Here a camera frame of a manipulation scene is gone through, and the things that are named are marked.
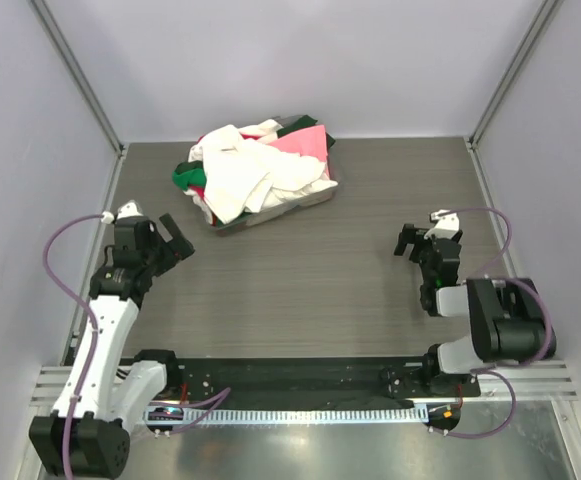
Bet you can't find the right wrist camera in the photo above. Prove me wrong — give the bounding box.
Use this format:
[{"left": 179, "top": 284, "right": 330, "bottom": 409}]
[{"left": 424, "top": 210, "right": 460, "bottom": 239}]

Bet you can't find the slotted cable duct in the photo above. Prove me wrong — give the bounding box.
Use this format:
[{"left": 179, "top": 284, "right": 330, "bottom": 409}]
[{"left": 144, "top": 405, "right": 429, "bottom": 427}]

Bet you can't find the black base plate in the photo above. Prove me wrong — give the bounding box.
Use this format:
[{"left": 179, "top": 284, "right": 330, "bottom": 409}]
[{"left": 177, "top": 356, "right": 481, "bottom": 411}]

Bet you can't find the green t shirt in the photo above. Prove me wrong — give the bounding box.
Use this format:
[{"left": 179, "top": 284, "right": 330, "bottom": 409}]
[{"left": 172, "top": 160, "right": 207, "bottom": 190}]

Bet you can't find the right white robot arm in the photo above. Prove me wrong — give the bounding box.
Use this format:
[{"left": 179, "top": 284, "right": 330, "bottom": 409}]
[{"left": 380, "top": 224, "right": 556, "bottom": 399}]

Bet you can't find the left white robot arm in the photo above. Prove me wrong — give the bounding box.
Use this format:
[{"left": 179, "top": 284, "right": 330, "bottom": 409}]
[{"left": 29, "top": 201, "right": 194, "bottom": 479}]

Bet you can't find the aluminium front rail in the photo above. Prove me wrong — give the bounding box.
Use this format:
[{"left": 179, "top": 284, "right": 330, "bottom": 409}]
[{"left": 30, "top": 360, "right": 578, "bottom": 407}]

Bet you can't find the aluminium frame post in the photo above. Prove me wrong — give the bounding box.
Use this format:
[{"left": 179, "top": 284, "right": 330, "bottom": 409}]
[
  {"left": 29, "top": 0, "right": 124, "bottom": 157},
  {"left": 465, "top": 0, "right": 563, "bottom": 151}
]

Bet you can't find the red t shirt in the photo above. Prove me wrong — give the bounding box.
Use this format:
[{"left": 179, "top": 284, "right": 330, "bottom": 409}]
[{"left": 184, "top": 185, "right": 216, "bottom": 226}]

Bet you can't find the left aluminium frame post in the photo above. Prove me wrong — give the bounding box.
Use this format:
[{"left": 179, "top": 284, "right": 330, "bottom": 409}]
[{"left": 29, "top": 0, "right": 124, "bottom": 157}]

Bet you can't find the clear plastic bin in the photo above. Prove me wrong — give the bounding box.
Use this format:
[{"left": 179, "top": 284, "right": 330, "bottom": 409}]
[{"left": 203, "top": 161, "right": 343, "bottom": 236}]

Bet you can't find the pink t shirt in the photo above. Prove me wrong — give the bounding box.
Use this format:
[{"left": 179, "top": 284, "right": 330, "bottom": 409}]
[{"left": 271, "top": 125, "right": 330, "bottom": 177}]

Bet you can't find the right aluminium frame post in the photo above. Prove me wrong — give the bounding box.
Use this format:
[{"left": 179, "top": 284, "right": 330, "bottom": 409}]
[{"left": 465, "top": 0, "right": 563, "bottom": 151}]

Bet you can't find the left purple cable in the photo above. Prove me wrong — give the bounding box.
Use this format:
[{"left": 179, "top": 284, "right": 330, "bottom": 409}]
[{"left": 42, "top": 213, "right": 116, "bottom": 479}]

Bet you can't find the white t shirt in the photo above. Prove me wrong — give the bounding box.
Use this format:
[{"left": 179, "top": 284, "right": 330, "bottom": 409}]
[{"left": 188, "top": 125, "right": 338, "bottom": 224}]

